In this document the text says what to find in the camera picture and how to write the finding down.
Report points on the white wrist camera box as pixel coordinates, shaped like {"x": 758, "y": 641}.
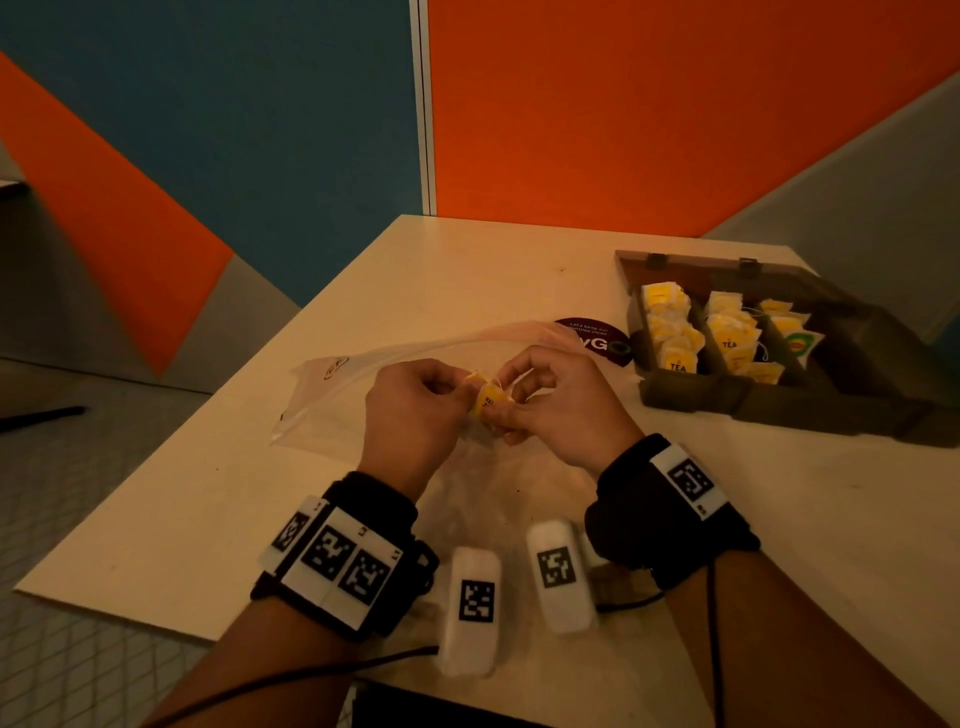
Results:
{"x": 559, "y": 574}
{"x": 471, "y": 607}

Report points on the group of yellow tea bags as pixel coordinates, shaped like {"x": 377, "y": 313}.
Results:
{"x": 724, "y": 330}

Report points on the person's right hand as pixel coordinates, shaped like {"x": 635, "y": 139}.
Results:
{"x": 577, "y": 420}

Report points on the black left wristband with markers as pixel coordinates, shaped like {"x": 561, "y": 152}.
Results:
{"x": 341, "y": 559}

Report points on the person's left thumb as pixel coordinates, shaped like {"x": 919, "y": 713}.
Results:
{"x": 461, "y": 401}

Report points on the white partition post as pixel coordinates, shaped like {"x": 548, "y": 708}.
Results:
{"x": 422, "y": 105}

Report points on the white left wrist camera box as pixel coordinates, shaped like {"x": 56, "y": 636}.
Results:
{"x": 471, "y": 607}

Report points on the purple round sticker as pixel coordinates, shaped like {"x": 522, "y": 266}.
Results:
{"x": 604, "y": 343}

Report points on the person's right thumb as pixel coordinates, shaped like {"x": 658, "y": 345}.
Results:
{"x": 508, "y": 426}

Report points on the dark wooden tea box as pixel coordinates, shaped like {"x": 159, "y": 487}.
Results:
{"x": 847, "y": 375}

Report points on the yellow tea bag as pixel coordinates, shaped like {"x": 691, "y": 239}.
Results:
{"x": 487, "y": 397}

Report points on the person's right forearm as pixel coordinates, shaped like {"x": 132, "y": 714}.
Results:
{"x": 780, "y": 645}

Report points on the person's left forearm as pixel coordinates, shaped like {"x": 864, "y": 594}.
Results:
{"x": 262, "y": 667}

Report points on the person's left hand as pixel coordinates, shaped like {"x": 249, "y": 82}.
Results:
{"x": 409, "y": 427}

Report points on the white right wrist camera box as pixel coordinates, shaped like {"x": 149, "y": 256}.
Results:
{"x": 559, "y": 574}

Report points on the black right wristband with marker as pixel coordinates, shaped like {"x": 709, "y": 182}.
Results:
{"x": 664, "y": 506}

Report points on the green label tea bag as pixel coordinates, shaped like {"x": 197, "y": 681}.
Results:
{"x": 802, "y": 345}

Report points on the clear plastic bag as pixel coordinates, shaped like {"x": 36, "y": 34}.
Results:
{"x": 337, "y": 390}

